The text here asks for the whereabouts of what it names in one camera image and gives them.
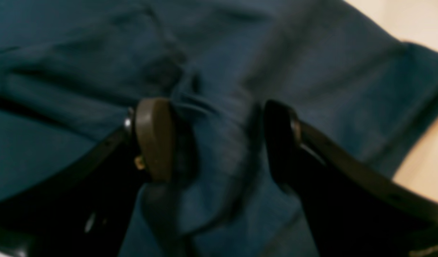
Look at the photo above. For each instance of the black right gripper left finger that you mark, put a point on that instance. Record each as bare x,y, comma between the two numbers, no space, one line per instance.
85,209

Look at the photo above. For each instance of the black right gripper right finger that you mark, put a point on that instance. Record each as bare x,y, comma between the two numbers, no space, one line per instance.
351,210

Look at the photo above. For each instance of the dark blue T-shirt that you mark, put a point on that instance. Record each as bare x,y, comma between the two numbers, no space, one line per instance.
70,70

